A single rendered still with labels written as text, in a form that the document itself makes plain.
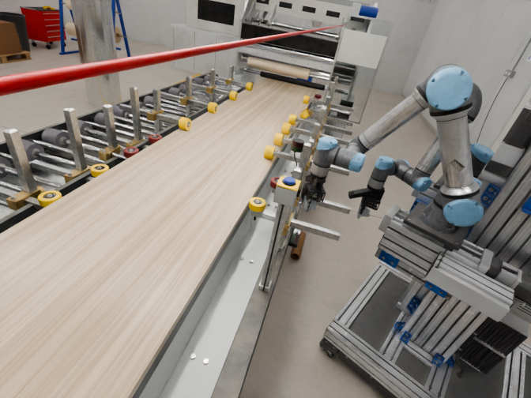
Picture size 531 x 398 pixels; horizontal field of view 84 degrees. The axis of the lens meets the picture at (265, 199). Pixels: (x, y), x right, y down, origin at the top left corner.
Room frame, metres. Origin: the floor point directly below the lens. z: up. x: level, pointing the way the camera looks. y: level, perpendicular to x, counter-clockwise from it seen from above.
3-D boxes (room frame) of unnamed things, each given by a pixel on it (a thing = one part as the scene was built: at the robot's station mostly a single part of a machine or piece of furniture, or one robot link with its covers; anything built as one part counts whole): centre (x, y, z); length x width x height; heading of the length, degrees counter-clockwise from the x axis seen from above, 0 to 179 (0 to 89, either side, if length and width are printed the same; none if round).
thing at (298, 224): (1.13, -0.16, 0.84); 0.43 x 0.03 x 0.04; 80
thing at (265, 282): (0.84, -0.07, 0.93); 0.05 x 0.04 x 0.45; 170
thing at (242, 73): (4.29, -0.10, 0.95); 1.65 x 0.70 x 1.90; 80
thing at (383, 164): (1.32, -0.53, 1.13); 0.09 x 0.08 x 0.11; 122
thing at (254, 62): (4.01, -0.05, 1.05); 1.43 x 0.12 x 0.12; 80
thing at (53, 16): (7.52, 5.93, 0.41); 0.76 x 0.47 x 0.81; 2
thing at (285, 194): (0.84, -0.07, 1.18); 0.07 x 0.07 x 0.08; 80
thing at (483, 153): (1.48, -1.03, 1.21); 0.13 x 0.12 x 0.14; 32
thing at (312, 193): (1.11, -0.20, 1.08); 0.09 x 0.08 x 0.12; 10
